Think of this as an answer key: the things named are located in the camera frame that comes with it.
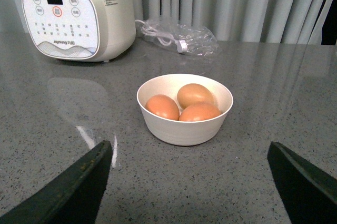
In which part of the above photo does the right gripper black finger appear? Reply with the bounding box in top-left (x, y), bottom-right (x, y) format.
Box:
top-left (1, 141), bottom-right (113, 223)

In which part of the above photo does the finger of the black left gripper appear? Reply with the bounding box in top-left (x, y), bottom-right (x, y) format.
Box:
top-left (267, 142), bottom-right (336, 223)

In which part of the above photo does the brown egg bowl left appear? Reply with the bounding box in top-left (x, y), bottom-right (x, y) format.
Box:
top-left (145, 94), bottom-right (180, 121)

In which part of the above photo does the brown egg bowl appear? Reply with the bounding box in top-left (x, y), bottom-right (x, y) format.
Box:
top-left (177, 83), bottom-right (215, 109)
top-left (179, 102), bottom-right (221, 122)
top-left (145, 94), bottom-right (180, 121)

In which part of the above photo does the brown egg bowl front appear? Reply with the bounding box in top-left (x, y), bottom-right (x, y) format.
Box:
top-left (179, 102), bottom-right (221, 122)

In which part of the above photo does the brown egg bowl back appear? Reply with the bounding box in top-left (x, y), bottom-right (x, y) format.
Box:
top-left (177, 83), bottom-right (215, 109)

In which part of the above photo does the white bowl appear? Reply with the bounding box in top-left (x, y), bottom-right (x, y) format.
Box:
top-left (136, 74), bottom-right (233, 146)

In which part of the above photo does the white Joyoung soymilk maker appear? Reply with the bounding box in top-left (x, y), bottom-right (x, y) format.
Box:
top-left (22, 0), bottom-right (136, 62)

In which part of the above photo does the clear plastic bag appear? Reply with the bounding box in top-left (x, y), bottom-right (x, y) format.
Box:
top-left (135, 16), bottom-right (220, 56)

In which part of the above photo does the white power cable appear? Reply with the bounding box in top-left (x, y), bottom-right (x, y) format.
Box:
top-left (134, 19), bottom-right (188, 54)

